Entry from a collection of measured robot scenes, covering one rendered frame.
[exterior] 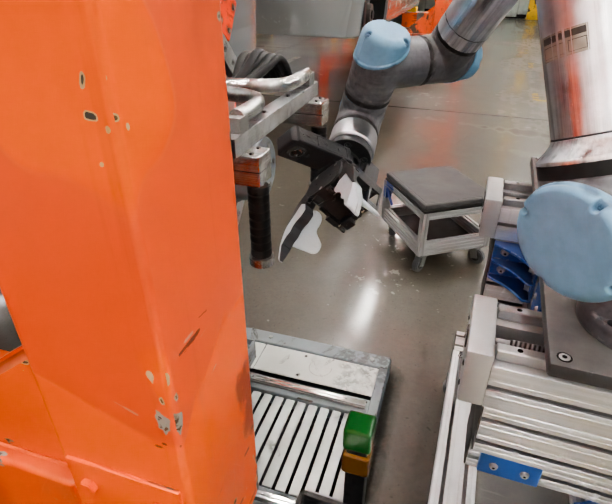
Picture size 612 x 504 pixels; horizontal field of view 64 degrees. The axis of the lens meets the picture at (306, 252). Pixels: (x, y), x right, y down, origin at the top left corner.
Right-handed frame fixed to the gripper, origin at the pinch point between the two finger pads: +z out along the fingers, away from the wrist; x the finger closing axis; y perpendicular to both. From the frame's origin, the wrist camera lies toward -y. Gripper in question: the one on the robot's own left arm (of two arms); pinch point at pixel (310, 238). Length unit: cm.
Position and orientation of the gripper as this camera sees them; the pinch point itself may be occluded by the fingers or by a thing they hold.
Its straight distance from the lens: 63.3
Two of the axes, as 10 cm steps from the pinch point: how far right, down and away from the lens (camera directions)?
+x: -6.4, 3.8, 6.7
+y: 7.4, 5.6, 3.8
